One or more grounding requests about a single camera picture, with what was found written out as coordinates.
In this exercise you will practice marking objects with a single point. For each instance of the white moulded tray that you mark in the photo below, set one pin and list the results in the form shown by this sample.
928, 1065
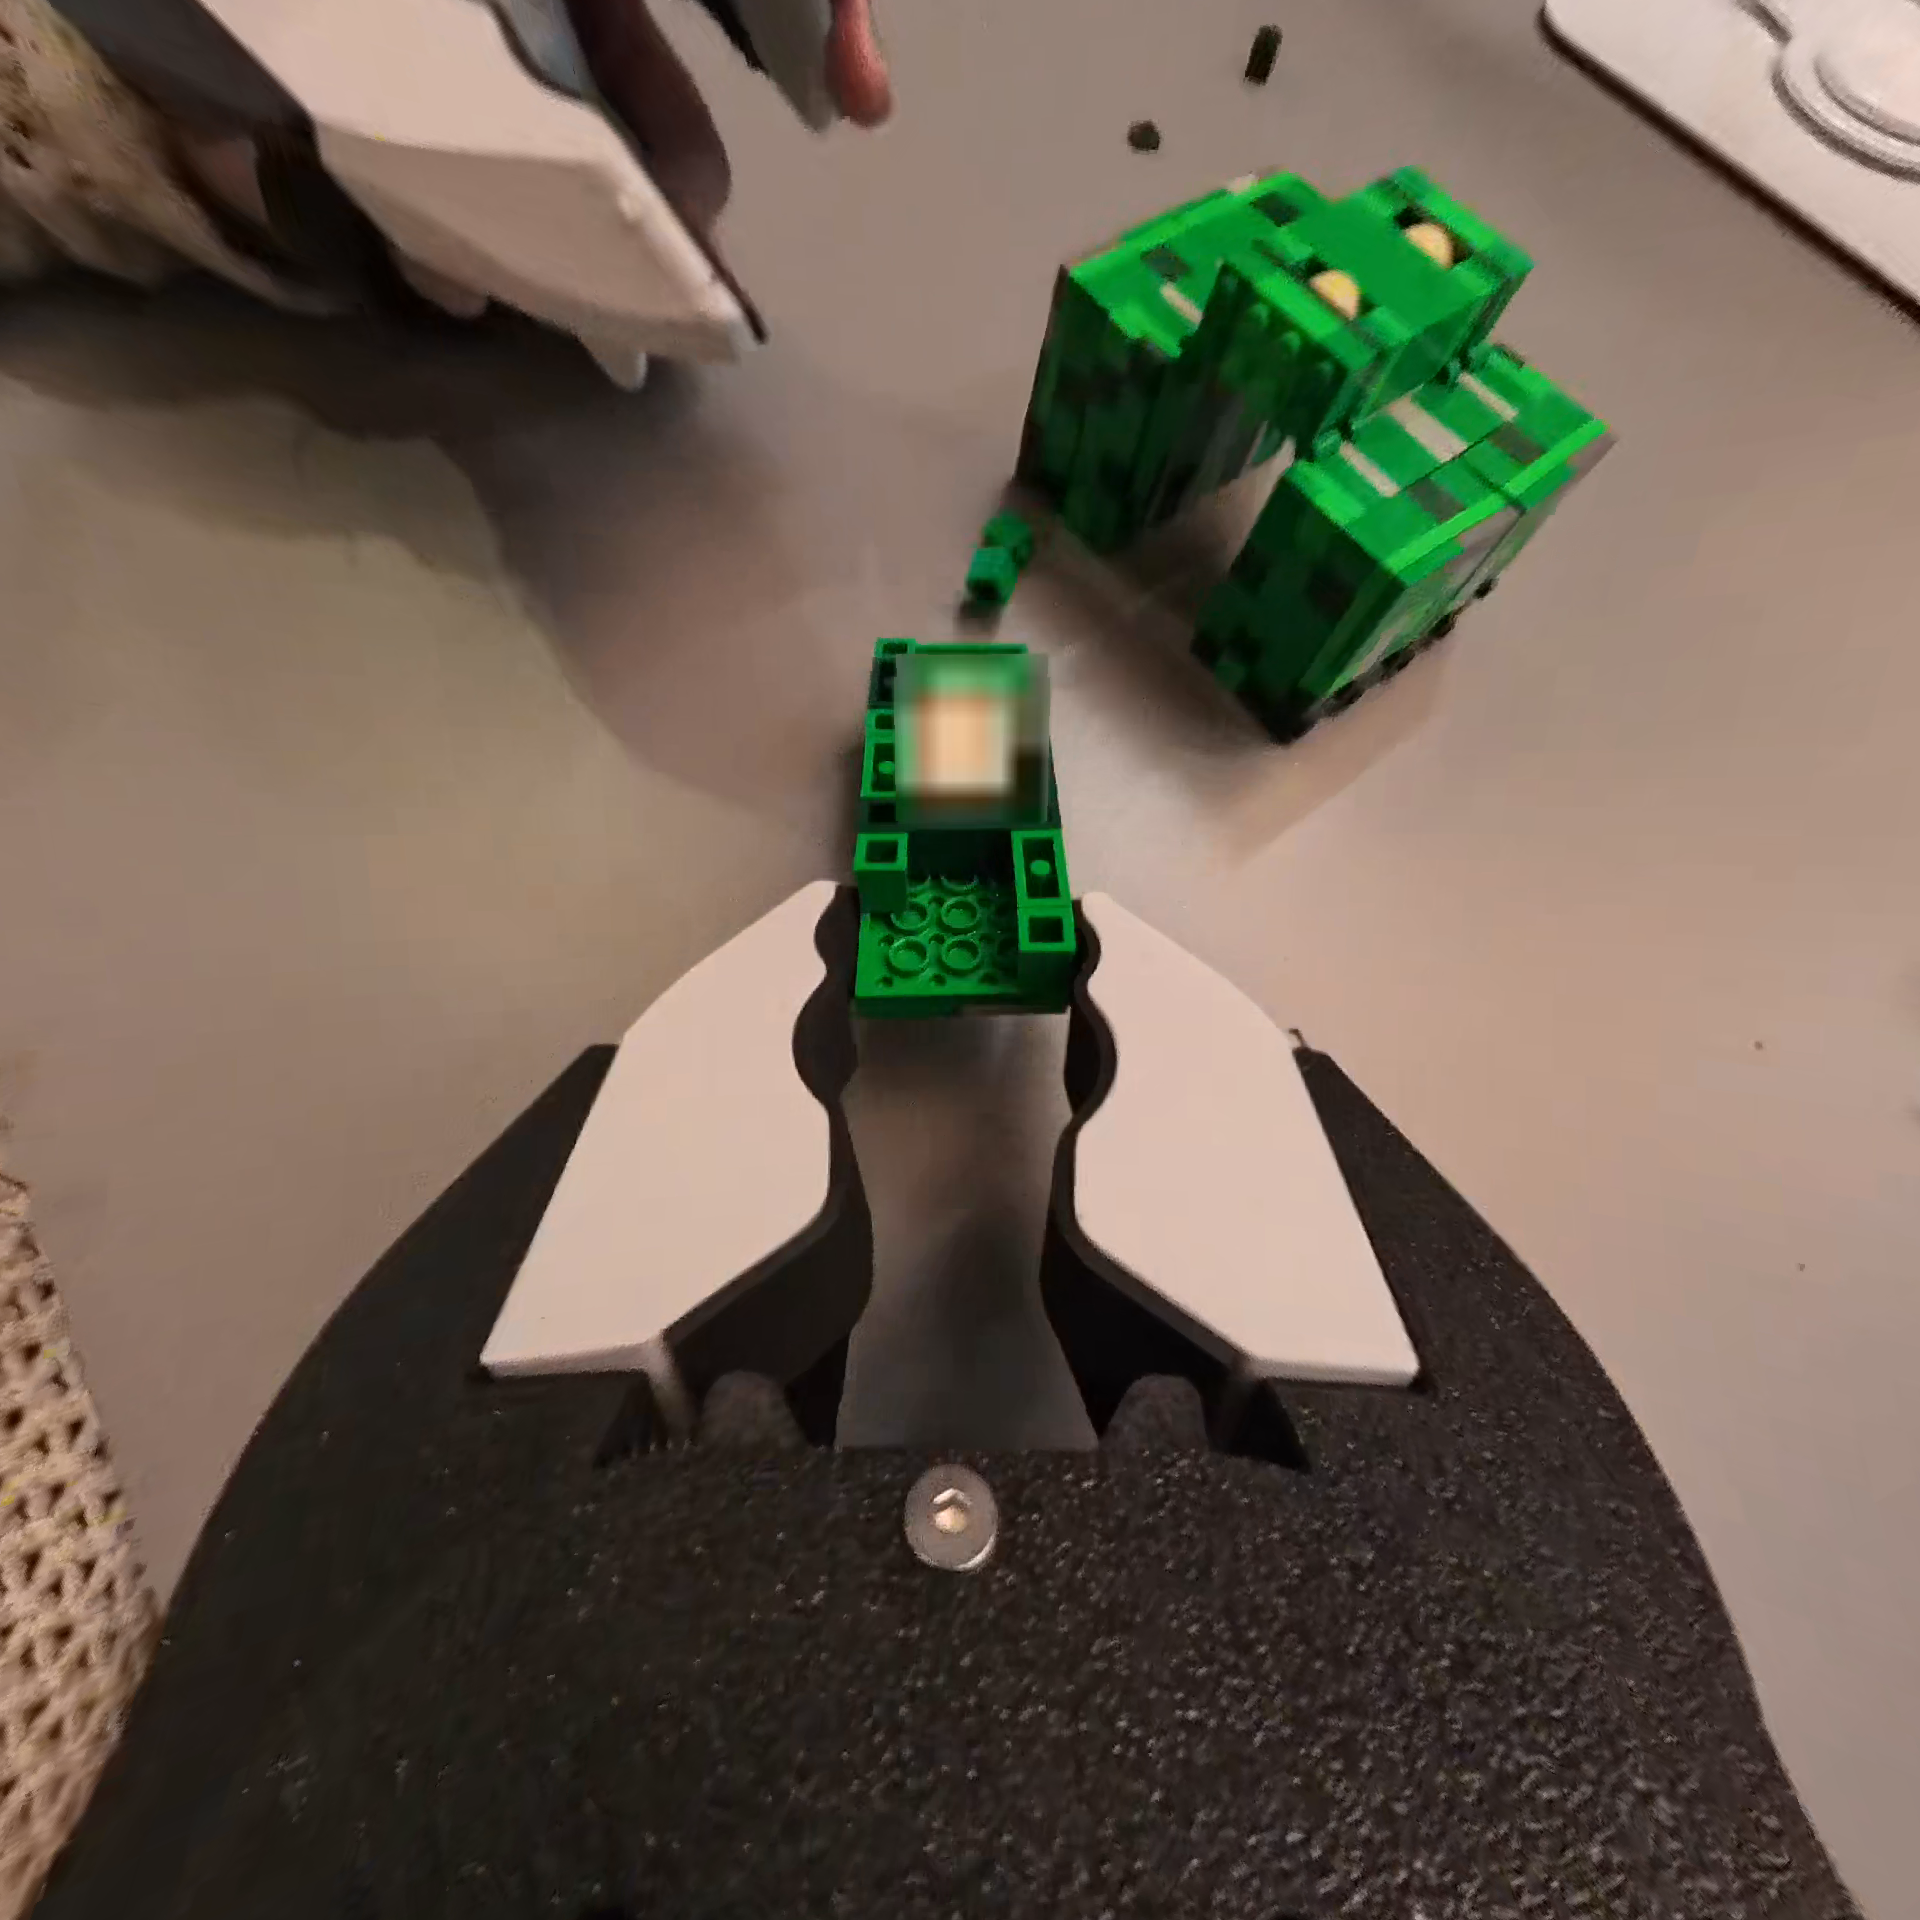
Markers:
1770, 107

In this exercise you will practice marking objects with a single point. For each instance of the person's left hand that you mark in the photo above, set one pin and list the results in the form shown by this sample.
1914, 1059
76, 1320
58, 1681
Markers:
658, 88

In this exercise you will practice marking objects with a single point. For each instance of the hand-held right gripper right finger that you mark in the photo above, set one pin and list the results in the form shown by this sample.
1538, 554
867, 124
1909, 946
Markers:
1228, 1168

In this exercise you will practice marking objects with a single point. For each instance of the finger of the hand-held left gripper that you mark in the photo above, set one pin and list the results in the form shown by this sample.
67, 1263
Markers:
496, 193

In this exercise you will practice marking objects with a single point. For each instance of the person's left forearm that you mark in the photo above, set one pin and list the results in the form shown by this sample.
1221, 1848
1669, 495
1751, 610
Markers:
60, 120

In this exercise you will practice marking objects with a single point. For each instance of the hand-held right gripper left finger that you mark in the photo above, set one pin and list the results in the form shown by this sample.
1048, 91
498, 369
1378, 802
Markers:
677, 1168

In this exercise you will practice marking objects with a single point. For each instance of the cream knit sweater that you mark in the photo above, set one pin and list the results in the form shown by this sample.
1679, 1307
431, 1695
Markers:
60, 1502

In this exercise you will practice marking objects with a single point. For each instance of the green lego baseplate assembly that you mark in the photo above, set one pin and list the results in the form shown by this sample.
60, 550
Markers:
961, 946

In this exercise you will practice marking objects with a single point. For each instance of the green lego creeper figure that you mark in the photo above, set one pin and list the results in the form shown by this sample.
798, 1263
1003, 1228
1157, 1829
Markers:
1321, 570

